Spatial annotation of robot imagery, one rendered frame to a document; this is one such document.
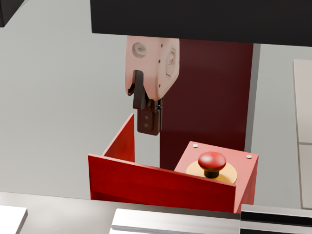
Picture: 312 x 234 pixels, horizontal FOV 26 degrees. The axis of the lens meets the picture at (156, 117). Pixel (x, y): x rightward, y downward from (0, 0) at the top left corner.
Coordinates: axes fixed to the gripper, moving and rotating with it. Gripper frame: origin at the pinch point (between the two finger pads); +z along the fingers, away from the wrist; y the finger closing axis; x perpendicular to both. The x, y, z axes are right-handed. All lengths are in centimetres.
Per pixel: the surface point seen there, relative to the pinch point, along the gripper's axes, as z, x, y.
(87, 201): -1.5, -1.1, -23.3
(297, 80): -15.0, -20.9, -11.6
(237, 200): 6.6, -14.7, -5.6
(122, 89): 72, 62, 144
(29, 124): 75, 85, 110
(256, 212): -13.0, -21.4, -34.3
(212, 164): 3.5, -10.3, -2.9
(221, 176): 6.1, -11.3, -1.4
